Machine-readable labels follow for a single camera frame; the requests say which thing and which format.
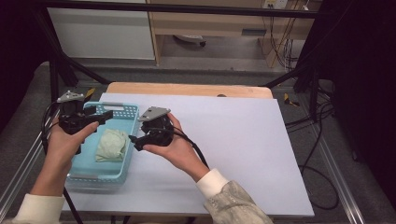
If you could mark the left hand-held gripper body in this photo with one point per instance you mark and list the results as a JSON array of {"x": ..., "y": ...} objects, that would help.
[{"x": 72, "y": 116}]

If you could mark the grey chair base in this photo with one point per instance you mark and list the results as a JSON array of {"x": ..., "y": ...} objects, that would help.
[{"x": 190, "y": 38}]

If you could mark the light blue plastic basket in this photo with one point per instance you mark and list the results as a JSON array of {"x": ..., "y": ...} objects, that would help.
[{"x": 84, "y": 169}]

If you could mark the person's left hand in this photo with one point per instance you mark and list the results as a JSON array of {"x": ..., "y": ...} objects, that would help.
[{"x": 63, "y": 146}]

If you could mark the white table board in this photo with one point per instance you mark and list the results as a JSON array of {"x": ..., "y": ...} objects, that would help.
[{"x": 236, "y": 146}]

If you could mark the person's right hand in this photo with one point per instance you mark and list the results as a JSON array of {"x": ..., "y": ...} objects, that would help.
[{"x": 177, "y": 152}]

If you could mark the wooden table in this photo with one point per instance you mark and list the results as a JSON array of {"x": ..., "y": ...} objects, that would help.
[{"x": 186, "y": 88}]

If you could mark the yellow black clamp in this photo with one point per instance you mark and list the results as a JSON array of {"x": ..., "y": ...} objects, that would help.
[
  {"x": 290, "y": 100},
  {"x": 90, "y": 92}
]

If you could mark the black curtain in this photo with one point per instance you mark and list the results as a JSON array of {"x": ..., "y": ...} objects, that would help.
[
  {"x": 15, "y": 56},
  {"x": 364, "y": 77}
]

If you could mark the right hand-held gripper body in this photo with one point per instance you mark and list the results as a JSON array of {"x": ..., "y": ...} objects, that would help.
[{"x": 155, "y": 126}]

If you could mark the light wooden desk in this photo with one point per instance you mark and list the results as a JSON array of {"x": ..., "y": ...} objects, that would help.
[{"x": 202, "y": 25}]

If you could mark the black metal frame bar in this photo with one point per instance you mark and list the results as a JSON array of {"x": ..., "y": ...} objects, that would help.
[{"x": 186, "y": 9}]

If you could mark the white cabinet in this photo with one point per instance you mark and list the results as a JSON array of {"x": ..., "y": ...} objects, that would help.
[{"x": 99, "y": 34}]

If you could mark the white power strip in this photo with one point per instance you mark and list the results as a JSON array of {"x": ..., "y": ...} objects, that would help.
[{"x": 275, "y": 3}]

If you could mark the black metal stand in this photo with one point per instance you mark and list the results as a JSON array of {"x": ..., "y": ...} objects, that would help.
[
  {"x": 313, "y": 93},
  {"x": 53, "y": 81}
]

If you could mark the aluminium floor rail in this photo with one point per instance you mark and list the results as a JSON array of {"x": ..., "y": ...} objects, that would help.
[
  {"x": 337, "y": 174},
  {"x": 18, "y": 174}
]

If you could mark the pale green cloth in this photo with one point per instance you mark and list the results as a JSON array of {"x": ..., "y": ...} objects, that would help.
[{"x": 112, "y": 145}]

